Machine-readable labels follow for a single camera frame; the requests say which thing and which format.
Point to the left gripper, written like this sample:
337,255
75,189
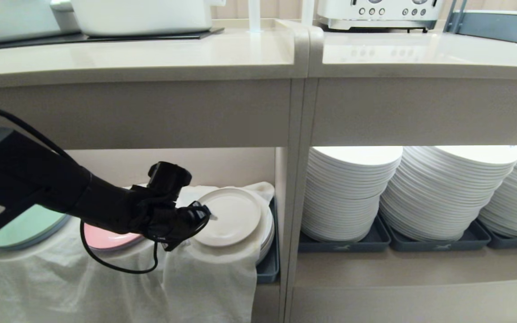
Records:
174,228

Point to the white round plate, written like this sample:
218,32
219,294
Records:
234,217

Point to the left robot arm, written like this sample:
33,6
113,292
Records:
38,179

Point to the pink plate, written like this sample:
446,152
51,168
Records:
106,240

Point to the beige counter shelf unit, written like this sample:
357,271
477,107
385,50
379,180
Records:
151,112
420,112

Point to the mint green plate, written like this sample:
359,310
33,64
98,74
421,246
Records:
25,231

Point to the white cloth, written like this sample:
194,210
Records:
61,282

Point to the black mat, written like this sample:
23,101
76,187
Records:
106,37

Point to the large white container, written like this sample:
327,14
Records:
142,18

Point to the silver toaster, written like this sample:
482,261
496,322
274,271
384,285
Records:
375,13

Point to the grey-blue bin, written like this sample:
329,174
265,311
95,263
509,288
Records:
501,29

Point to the white post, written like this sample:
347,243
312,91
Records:
308,11
254,15

